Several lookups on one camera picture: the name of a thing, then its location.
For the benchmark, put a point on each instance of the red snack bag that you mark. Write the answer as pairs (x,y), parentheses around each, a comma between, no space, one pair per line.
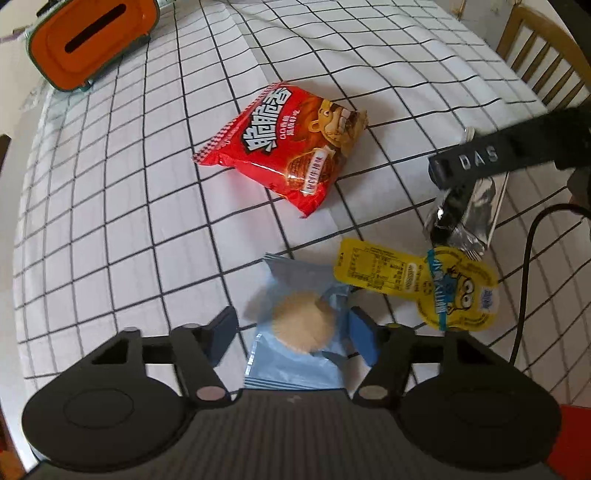
(277,147)

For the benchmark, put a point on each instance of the orange tissue box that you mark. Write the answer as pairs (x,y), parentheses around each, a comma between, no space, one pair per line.
(92,37)

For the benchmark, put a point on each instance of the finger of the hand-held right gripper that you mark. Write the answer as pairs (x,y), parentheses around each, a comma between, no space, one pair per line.
(475,159)

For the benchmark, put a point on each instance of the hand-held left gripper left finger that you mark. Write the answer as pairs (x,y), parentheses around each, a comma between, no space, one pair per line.
(222,332)

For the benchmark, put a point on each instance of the light wooden chair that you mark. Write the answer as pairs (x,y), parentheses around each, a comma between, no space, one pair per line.
(545,55)

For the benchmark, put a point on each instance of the white checkered tablecloth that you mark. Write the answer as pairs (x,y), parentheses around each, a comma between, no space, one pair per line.
(161,230)

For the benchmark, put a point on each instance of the yellow cartoon snack packet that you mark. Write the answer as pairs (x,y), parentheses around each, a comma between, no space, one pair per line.
(383,267)

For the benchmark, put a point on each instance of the silver and beige snack packet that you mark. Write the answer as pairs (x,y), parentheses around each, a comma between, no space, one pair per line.
(480,212)

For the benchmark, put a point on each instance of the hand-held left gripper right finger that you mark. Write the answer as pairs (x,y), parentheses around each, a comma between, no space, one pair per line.
(364,337)

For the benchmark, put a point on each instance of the red cloth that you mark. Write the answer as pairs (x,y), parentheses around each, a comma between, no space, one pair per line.
(577,443)

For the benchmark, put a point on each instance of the light blue cookie packet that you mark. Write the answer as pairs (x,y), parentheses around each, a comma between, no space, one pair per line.
(295,369)

